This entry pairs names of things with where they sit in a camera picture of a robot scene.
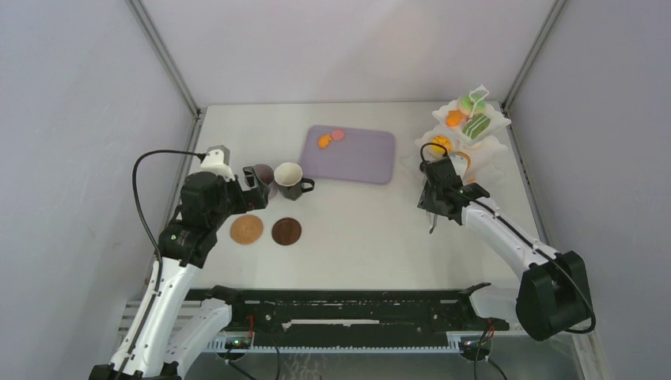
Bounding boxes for purple mug black handle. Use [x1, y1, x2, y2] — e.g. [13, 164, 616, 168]
[253, 164, 278, 200]

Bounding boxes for steel white serving tongs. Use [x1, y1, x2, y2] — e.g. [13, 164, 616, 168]
[427, 213, 438, 234]

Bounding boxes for woven rattan coaster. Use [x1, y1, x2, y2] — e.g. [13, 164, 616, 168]
[229, 215, 264, 245]

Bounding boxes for black mug white inside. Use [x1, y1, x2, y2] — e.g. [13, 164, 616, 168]
[274, 162, 315, 201]

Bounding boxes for orange egg tart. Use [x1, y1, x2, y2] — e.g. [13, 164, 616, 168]
[450, 152, 471, 176]

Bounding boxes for dark wooden round coaster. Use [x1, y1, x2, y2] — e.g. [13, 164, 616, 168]
[271, 218, 302, 246]

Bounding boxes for yellow frosted donut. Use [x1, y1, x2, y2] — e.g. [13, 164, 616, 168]
[427, 135, 453, 158]

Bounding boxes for white three tier stand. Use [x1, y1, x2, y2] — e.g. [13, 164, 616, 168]
[404, 85, 511, 186]

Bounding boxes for orange bear cookie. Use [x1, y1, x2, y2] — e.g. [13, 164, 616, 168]
[445, 109, 465, 127]

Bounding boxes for green striped cake slice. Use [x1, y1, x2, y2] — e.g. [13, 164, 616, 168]
[462, 113, 491, 140]

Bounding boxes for pink macaron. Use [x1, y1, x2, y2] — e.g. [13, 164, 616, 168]
[331, 129, 345, 141]

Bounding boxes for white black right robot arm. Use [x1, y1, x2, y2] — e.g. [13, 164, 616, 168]
[418, 157, 597, 341]

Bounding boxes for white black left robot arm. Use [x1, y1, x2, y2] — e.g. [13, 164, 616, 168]
[89, 165, 269, 379]

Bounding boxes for lavender serving tray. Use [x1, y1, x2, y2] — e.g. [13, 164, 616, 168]
[298, 125, 396, 185]

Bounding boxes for orange star cookie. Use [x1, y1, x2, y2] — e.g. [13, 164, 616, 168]
[317, 134, 333, 149]

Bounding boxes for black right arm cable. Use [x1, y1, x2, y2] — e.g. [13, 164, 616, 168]
[419, 142, 597, 335]

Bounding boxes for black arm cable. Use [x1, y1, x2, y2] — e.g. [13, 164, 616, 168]
[419, 142, 597, 335]
[131, 150, 207, 264]

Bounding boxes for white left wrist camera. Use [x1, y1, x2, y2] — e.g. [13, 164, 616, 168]
[200, 145, 236, 182]

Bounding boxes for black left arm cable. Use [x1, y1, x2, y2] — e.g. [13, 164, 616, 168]
[131, 150, 207, 264]

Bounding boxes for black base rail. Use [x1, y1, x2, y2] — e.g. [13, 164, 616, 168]
[186, 286, 510, 352]

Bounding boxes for aluminium frame post left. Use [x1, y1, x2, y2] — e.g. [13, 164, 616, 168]
[125, 0, 202, 120]

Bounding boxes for aluminium frame post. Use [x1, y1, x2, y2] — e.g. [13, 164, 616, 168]
[125, 0, 202, 120]
[500, 0, 570, 108]

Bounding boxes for aluminium frame post right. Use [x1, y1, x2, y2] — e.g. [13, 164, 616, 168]
[500, 0, 570, 108]

